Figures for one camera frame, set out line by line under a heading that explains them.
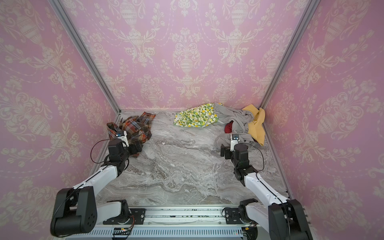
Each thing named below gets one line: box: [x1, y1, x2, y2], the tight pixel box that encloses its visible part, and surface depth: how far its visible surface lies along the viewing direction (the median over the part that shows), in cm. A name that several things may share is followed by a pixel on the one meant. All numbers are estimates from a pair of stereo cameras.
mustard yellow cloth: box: [242, 104, 266, 146], surface depth 105 cm
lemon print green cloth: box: [173, 102, 219, 128], surface depth 115 cm
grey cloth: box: [213, 103, 255, 148], surface depth 102 cm
